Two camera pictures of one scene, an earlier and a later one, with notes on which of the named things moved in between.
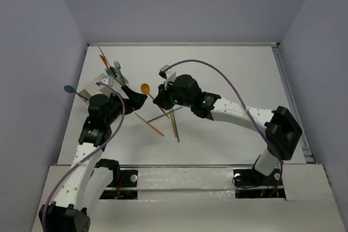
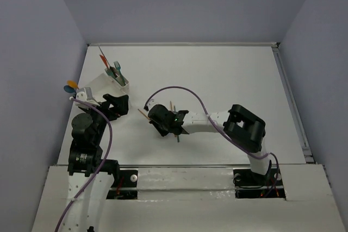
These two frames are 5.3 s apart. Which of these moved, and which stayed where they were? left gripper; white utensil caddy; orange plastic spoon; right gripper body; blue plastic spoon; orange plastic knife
Moved: right gripper body; left gripper; orange plastic spoon
Stayed: white utensil caddy; blue plastic spoon; orange plastic knife
